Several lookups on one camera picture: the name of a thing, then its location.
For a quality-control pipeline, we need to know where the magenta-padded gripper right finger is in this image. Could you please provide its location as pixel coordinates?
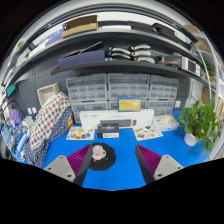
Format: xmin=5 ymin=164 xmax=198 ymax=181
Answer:
xmin=134 ymin=144 xmax=184 ymax=185

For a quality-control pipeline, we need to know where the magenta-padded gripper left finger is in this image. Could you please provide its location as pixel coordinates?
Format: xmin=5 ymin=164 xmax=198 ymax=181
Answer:
xmin=44 ymin=144 xmax=94 ymax=187

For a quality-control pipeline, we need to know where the pink computer mouse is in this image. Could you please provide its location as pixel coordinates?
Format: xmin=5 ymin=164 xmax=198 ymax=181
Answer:
xmin=91 ymin=144 xmax=108 ymax=163

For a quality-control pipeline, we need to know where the black scalloped mouse pad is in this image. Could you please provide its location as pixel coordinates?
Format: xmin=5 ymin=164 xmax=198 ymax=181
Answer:
xmin=87 ymin=142 xmax=117 ymax=172

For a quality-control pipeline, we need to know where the printed sticker sheet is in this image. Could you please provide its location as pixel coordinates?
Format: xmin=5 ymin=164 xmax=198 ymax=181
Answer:
xmin=133 ymin=125 xmax=164 ymax=142
xmin=65 ymin=125 xmax=96 ymax=141

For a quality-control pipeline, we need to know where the navy dotted cloth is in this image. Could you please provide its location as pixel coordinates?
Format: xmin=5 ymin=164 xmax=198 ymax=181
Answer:
xmin=23 ymin=105 xmax=74 ymax=168

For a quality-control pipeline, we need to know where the small black product box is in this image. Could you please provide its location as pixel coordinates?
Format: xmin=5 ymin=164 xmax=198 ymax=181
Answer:
xmin=96 ymin=123 xmax=120 ymax=139

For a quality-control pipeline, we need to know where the white keyboard carton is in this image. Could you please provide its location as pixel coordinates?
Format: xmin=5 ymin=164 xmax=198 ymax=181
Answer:
xmin=79 ymin=108 xmax=155 ymax=130

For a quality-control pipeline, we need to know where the red white checked cloth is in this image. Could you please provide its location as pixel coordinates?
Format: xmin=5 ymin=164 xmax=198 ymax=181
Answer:
xmin=28 ymin=92 xmax=72 ymax=151

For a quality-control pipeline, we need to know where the yellow blue box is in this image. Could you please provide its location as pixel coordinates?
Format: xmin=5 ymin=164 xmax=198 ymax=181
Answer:
xmin=117 ymin=96 xmax=143 ymax=112

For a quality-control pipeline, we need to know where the green potted plant, white pot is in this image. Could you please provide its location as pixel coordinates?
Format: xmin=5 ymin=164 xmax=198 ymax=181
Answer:
xmin=178 ymin=96 xmax=218 ymax=153

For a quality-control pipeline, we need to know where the white woven basket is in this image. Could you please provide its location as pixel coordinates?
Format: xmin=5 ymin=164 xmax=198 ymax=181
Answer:
xmin=36 ymin=83 xmax=61 ymax=108

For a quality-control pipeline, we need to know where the small purple toy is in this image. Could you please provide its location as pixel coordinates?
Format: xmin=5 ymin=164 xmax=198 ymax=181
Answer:
xmin=9 ymin=109 xmax=23 ymax=126

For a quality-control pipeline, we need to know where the grey wall shelf unit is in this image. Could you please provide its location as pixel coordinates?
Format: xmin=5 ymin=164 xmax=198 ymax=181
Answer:
xmin=3 ymin=13 xmax=218 ymax=89

